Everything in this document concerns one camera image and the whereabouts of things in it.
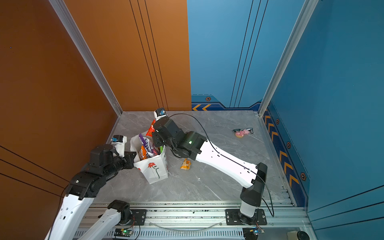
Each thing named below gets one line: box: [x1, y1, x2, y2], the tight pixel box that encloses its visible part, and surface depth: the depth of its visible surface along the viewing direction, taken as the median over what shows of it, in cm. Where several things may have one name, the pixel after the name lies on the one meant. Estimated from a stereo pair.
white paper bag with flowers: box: [130, 134, 169, 185], surface depth 74 cm
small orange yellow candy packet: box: [180, 158, 192, 170], surface depth 91 cm
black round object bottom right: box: [297, 230, 310, 240], surface depth 62 cm
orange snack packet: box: [139, 145, 148, 161], surface depth 73 cm
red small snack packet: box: [145, 119, 156, 137], surface depth 67 cm
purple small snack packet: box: [139, 133, 160, 158], surface depth 75 cm
